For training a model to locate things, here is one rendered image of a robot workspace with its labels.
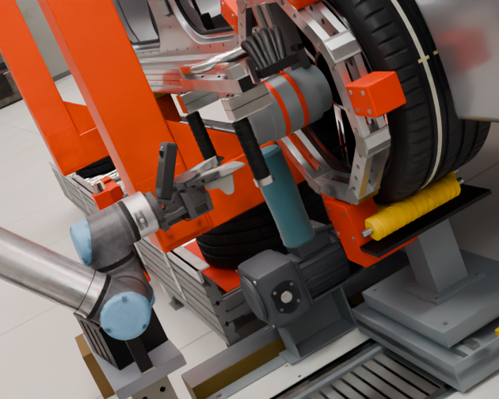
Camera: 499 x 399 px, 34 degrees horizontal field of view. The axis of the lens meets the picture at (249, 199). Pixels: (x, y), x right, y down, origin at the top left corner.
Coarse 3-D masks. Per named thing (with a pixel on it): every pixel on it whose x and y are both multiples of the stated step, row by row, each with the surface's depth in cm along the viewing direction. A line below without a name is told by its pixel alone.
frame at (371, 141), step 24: (240, 0) 194; (264, 0) 182; (240, 24) 202; (312, 24) 168; (336, 24) 168; (336, 48) 165; (336, 72) 168; (360, 72) 167; (360, 120) 169; (384, 120) 171; (288, 144) 213; (360, 144) 172; (384, 144) 173; (360, 168) 178; (336, 192) 198; (360, 192) 185
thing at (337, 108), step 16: (320, 0) 182; (336, 16) 216; (352, 32) 171; (320, 64) 200; (368, 64) 171; (352, 80) 186; (336, 96) 201; (336, 112) 202; (320, 128) 216; (336, 128) 217; (320, 144) 215; (336, 144) 214; (352, 144) 207; (336, 160) 211; (352, 160) 208
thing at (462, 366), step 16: (368, 320) 225; (384, 320) 226; (496, 320) 204; (384, 336) 220; (400, 336) 210; (416, 336) 211; (480, 336) 200; (496, 336) 197; (400, 352) 215; (416, 352) 205; (432, 352) 201; (448, 352) 199; (464, 352) 192; (480, 352) 191; (496, 352) 193; (432, 368) 200; (448, 368) 191; (464, 368) 190; (480, 368) 192; (496, 368) 193; (448, 384) 196; (464, 384) 191
